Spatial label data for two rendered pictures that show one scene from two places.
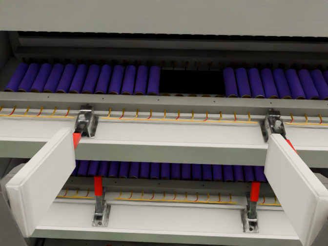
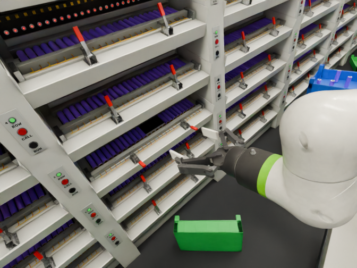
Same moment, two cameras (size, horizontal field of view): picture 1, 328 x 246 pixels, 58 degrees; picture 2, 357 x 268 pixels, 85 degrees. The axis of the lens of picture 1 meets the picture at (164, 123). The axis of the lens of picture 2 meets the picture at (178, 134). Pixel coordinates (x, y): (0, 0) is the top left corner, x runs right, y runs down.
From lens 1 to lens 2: 45 cm
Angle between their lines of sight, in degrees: 29
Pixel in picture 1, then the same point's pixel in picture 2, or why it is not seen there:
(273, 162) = (204, 132)
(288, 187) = (210, 134)
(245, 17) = (169, 102)
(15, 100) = (104, 167)
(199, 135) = (168, 139)
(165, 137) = (160, 146)
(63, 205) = (132, 196)
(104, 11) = (134, 121)
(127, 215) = (155, 182)
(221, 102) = (167, 126)
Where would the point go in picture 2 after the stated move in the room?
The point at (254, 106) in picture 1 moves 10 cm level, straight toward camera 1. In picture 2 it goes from (176, 121) to (185, 133)
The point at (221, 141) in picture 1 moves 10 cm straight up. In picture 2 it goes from (175, 136) to (170, 117)
